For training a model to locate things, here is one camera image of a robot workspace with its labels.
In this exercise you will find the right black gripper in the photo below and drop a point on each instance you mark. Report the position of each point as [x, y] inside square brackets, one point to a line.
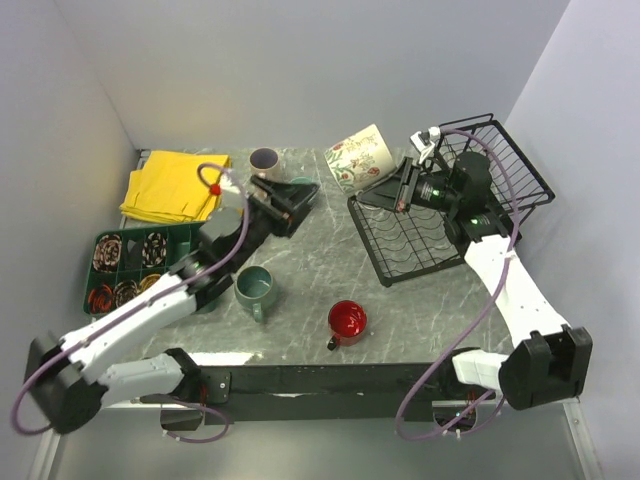
[397, 191]

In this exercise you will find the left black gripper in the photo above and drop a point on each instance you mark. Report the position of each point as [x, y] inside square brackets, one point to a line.
[293, 210]

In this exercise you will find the cream floral mug green interior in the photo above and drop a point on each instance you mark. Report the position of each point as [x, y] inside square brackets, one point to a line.
[360, 161]

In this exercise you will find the pink mug dark interior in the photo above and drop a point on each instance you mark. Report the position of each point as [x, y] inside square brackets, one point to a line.
[265, 163]

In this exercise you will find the grey-green glazed mug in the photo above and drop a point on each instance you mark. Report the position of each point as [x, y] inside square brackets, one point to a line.
[256, 291]

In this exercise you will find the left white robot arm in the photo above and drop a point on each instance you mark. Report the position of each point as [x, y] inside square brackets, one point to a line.
[71, 378]

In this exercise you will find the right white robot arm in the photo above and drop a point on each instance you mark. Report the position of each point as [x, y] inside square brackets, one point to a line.
[550, 359]

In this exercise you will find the small teal cup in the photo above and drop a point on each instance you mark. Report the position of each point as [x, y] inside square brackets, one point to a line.
[302, 180]

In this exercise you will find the yellow folded cloth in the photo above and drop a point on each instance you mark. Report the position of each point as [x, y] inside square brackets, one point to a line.
[167, 189]

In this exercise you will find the striped coil top middle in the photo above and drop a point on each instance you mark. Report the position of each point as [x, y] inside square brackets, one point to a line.
[154, 250]

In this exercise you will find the striped coil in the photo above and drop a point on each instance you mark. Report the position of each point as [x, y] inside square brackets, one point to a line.
[107, 253]
[154, 250]

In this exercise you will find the yellow black coil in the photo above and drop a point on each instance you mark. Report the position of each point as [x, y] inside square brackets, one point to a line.
[148, 281]

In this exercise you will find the green compartment tray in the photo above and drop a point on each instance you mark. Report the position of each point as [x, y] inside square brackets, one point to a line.
[125, 263]

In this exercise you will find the brown coil bottom middle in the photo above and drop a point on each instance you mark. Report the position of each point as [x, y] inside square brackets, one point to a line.
[124, 292]

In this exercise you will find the striped coil top left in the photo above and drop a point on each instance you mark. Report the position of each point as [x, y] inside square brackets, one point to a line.
[107, 253]

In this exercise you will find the black front base bar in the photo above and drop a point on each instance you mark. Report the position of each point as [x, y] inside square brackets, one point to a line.
[310, 392]

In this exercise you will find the orange black coil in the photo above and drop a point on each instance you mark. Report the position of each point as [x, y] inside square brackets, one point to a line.
[100, 299]

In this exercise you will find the black wire dish rack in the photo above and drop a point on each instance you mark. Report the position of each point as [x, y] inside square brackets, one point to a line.
[494, 186]

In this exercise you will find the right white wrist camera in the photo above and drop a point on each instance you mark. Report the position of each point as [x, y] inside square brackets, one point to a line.
[424, 142]

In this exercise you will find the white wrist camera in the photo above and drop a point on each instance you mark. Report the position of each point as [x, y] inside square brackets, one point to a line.
[424, 142]
[224, 188]

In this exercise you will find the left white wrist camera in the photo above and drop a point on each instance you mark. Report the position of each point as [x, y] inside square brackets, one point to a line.
[224, 188]

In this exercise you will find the red mug black handle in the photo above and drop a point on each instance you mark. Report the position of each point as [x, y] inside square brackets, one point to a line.
[347, 322]

